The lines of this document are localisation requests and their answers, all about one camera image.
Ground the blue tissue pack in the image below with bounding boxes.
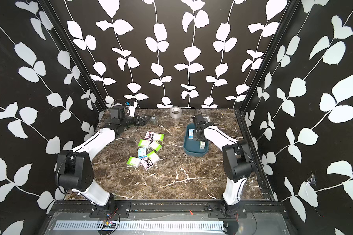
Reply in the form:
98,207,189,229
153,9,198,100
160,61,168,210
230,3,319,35
138,147,147,159
188,129,195,140

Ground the teal storage box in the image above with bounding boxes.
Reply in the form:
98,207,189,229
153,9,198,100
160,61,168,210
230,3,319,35
183,123,209,157

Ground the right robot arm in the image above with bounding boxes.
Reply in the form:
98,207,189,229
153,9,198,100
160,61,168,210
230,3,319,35
193,119,255,206

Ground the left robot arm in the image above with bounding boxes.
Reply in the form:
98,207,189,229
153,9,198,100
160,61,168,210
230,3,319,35
55,115,152,210

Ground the small plastic bottle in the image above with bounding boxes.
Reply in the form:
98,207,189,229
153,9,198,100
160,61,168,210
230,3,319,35
151,116,157,124

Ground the pink kuromi tissue pack top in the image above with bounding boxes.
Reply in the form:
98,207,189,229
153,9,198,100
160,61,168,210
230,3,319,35
144,131,155,141

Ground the clear tape roll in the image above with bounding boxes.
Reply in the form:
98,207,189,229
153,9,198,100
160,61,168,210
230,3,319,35
169,106,182,119

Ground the kuromi tissue pack lower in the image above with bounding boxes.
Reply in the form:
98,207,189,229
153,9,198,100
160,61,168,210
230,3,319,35
140,157,154,171

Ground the white perforated strip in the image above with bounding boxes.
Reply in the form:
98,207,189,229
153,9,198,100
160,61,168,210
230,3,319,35
52,220,226,232

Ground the small circuit board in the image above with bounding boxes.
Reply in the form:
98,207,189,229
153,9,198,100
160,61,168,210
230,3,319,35
97,221,117,231

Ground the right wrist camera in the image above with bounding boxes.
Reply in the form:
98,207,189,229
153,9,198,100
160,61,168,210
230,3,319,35
192,114,206,126

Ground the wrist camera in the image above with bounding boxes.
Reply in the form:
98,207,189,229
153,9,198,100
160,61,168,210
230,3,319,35
109,101,138,120
192,114,206,126

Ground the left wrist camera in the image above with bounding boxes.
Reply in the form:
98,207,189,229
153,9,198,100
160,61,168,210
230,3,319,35
109,101,138,120

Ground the black front rail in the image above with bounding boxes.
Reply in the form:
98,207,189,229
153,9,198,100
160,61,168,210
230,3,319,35
49,199,288,219

